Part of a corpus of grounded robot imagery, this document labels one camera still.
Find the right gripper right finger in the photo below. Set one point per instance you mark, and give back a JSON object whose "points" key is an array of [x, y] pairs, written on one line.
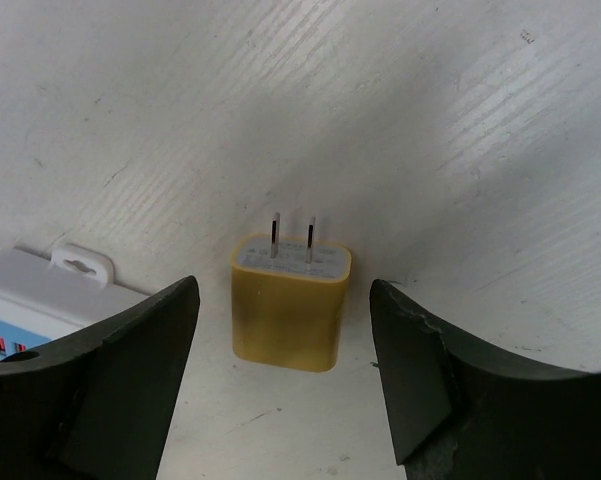
{"points": [[459, 407]]}

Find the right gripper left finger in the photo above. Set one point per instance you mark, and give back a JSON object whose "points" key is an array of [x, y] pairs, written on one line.
{"points": [[98, 403]]}

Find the white multicolour power strip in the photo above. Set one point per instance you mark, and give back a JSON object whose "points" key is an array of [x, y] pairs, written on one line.
{"points": [[42, 300]]}

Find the yellow charger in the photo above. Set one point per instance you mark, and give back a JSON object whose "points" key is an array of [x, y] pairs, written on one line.
{"points": [[287, 299]]}

